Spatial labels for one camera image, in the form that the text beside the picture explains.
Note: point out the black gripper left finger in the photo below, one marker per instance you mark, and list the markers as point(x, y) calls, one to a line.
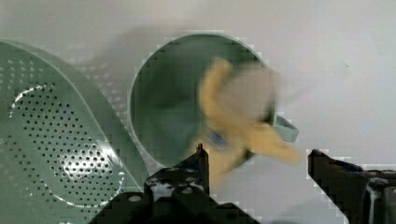
point(191, 172)

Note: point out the green mug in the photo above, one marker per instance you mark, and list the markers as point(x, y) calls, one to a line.
point(164, 111)

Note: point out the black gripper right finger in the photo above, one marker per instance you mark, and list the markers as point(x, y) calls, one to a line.
point(363, 196)

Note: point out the peeled plush banana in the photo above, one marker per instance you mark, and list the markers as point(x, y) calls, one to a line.
point(238, 105)

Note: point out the green perforated colander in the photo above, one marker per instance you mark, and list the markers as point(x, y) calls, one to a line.
point(64, 151)

